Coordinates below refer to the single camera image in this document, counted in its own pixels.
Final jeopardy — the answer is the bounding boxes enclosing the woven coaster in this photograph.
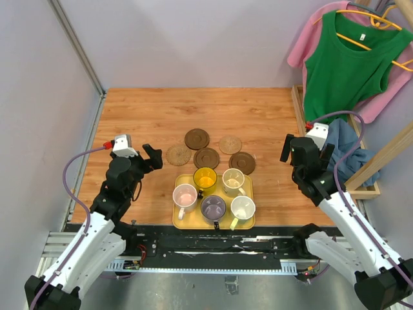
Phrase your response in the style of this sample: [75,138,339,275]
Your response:
[219,135,242,155]
[166,144,192,166]

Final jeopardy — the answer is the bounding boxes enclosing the dark brown coaster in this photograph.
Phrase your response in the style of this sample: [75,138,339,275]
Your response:
[228,152,256,175]
[194,147,220,169]
[185,129,210,150]

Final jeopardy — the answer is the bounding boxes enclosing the dark brown coaster back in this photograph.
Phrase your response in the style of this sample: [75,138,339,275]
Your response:
[185,129,210,150]

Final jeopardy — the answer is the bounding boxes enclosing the cream ceramic mug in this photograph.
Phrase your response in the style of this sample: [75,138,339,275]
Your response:
[222,168,247,197]

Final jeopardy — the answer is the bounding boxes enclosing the white mug yellow handle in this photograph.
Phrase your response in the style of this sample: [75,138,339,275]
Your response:
[230,196,256,231]

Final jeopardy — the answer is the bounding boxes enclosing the purple ceramic mug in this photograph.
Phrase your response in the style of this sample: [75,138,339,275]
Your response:
[201,195,227,231]

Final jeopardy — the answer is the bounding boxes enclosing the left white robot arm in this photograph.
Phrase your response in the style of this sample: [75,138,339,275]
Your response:
[25,136,163,309]

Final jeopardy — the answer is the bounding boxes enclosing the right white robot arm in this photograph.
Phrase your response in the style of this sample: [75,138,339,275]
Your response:
[280,134,412,309]

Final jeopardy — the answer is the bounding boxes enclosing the blue crumpled cloth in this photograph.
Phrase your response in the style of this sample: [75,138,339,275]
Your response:
[322,118,382,188]

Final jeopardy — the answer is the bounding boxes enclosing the pink ceramic mug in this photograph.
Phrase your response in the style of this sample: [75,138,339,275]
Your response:
[172,183,197,220]

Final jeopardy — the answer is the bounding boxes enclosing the yellow glass mug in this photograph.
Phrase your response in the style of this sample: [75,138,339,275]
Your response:
[193,167,217,199]

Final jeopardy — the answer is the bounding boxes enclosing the pink t-shirt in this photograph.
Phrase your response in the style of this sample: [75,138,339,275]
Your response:
[287,1,412,123]

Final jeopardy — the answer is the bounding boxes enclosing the green tank top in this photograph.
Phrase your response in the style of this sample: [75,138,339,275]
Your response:
[303,10,413,125]

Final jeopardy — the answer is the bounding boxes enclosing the yellow clothes hanger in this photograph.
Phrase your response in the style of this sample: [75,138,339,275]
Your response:
[314,10,412,72]

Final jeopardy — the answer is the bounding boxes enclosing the aluminium corner profile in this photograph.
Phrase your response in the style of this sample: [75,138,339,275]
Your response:
[48,0,106,98]

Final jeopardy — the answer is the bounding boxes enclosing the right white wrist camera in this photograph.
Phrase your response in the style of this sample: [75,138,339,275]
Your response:
[305,123,328,150]

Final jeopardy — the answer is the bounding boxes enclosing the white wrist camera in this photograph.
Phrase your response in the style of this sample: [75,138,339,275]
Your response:
[112,134,137,158]
[305,123,328,150]

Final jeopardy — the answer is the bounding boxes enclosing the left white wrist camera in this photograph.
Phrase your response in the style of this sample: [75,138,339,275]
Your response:
[112,134,137,158]

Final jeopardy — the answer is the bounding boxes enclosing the wooden rack frame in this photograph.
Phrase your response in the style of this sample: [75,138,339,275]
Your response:
[290,0,413,200]

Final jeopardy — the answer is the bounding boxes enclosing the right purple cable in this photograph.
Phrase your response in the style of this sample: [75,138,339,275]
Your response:
[309,110,413,307]

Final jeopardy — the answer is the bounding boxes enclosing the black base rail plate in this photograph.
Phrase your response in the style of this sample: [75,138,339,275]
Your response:
[122,225,318,271]

